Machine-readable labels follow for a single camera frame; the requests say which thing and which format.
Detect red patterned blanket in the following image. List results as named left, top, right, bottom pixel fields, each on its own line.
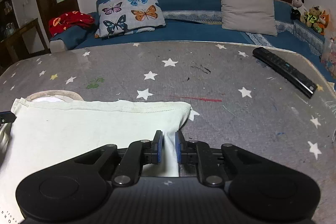
left=49, top=11, right=95, bottom=37

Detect orange fox plush toy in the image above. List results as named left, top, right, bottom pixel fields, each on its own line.
left=318, top=10, right=330, bottom=36

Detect bear plush toy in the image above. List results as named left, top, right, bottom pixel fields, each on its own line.
left=300, top=6, right=322, bottom=34

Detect grey star tablecloth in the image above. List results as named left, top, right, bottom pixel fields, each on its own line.
left=1, top=42, right=335, bottom=223

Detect butterfly print pillow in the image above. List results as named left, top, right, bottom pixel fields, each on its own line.
left=95, top=0, right=166, bottom=39

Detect clear plastic storage box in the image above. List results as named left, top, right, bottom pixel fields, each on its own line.
left=321, top=37, right=336, bottom=78

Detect black remote control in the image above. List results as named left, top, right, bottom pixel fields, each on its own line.
left=252, top=47, right=317, bottom=99

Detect blue sofa bench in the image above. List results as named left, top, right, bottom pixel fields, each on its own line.
left=50, top=0, right=335, bottom=83

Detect dark shelf cabinet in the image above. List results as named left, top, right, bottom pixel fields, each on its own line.
left=0, top=0, right=18, bottom=40

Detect pale green garment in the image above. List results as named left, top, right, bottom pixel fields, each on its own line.
left=1, top=98, right=194, bottom=223

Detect round induction cooker plate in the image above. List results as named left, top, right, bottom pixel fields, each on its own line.
left=26, top=90, right=84, bottom=102

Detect dark wooden side table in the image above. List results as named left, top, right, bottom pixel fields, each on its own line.
left=1, top=18, right=51, bottom=64

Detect grey cushion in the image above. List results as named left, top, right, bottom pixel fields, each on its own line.
left=221, top=0, right=277, bottom=36

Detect panda plush toy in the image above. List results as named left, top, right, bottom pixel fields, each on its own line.
left=290, top=0, right=307, bottom=22

